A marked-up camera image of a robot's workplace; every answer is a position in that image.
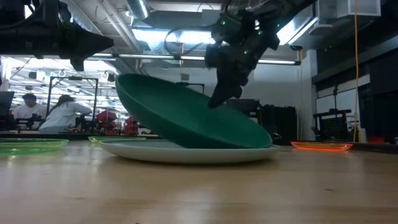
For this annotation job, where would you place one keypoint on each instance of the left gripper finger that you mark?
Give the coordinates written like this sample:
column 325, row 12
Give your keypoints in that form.
column 96, row 42

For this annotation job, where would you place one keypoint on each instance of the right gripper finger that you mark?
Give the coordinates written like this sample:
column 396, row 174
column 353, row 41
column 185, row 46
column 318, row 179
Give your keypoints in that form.
column 225, row 90

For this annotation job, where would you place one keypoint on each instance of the dark green plastic plate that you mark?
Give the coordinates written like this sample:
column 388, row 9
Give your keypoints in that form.
column 186, row 124

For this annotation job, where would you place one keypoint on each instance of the translucent green plastic plate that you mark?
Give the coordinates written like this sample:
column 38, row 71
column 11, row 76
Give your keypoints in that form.
column 102, row 139
column 28, row 146

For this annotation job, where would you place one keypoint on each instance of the translucent orange plastic plate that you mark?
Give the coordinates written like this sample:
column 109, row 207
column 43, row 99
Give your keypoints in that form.
column 320, row 146

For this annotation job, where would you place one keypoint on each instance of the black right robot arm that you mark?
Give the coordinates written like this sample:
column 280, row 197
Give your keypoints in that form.
column 264, row 12

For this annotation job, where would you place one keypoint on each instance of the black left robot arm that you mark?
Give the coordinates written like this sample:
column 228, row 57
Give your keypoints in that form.
column 28, row 37

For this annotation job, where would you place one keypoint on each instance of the long tube light fixture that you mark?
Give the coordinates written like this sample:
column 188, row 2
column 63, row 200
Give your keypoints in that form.
column 149, row 56

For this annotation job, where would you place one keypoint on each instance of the black cabinet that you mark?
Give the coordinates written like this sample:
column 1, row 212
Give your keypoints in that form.
column 280, row 124

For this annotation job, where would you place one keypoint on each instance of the person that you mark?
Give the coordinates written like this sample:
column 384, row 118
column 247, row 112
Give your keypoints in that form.
column 29, row 109
column 65, row 116

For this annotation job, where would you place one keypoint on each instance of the red storage bin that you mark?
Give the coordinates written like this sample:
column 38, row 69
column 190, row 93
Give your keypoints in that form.
column 131, row 124
column 106, row 116

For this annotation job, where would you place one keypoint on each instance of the white plastic plate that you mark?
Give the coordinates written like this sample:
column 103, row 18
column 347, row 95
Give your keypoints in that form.
column 186, row 155

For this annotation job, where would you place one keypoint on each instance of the dark monitor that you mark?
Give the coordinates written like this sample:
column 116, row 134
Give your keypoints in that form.
column 6, row 102

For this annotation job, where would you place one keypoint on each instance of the black equipment rack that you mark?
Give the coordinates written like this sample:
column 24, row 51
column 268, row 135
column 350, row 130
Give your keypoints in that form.
column 332, row 124

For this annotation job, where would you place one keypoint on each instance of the white ceiling unit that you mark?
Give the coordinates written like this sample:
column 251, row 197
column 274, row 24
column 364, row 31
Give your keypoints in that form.
column 357, row 7

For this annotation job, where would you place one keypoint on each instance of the black frame stand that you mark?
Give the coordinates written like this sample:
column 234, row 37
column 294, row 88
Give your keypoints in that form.
column 192, row 83
column 48, row 93

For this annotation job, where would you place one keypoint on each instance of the silver ventilation duct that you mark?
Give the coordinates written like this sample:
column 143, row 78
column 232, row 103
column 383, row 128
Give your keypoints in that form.
column 138, row 7

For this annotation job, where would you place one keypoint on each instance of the black aluminium table frame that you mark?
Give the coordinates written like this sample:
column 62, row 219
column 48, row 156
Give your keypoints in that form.
column 46, row 136

